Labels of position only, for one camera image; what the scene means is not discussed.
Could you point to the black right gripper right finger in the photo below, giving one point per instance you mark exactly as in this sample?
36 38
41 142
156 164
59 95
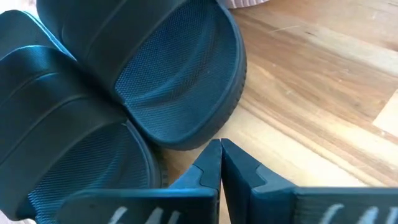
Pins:
239 180

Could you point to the black frame wooden shoe shelf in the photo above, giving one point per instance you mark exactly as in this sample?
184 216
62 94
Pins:
311 93

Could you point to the pink foam slide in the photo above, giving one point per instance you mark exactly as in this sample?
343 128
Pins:
245 3

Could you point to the green foam slide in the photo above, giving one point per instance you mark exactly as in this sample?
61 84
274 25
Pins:
186 77
62 109

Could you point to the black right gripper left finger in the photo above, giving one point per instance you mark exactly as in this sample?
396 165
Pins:
208 174

